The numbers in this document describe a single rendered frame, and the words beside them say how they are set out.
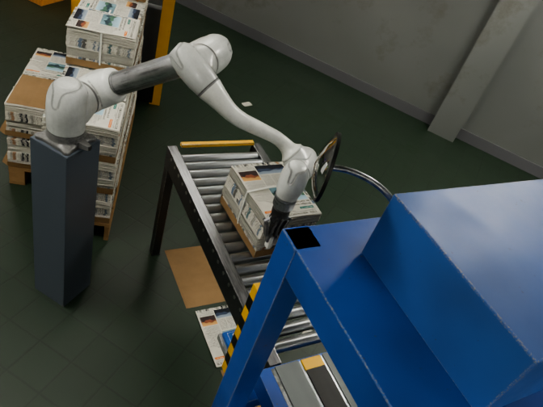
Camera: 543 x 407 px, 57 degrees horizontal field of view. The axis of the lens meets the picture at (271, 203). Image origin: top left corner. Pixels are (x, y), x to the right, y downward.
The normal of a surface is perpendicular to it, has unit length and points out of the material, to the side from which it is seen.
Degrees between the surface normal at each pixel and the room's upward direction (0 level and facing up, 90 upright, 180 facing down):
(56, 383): 0
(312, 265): 0
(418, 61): 90
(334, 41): 90
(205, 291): 0
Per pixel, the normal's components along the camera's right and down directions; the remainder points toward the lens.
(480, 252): 0.27, -0.74
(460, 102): -0.44, 0.48
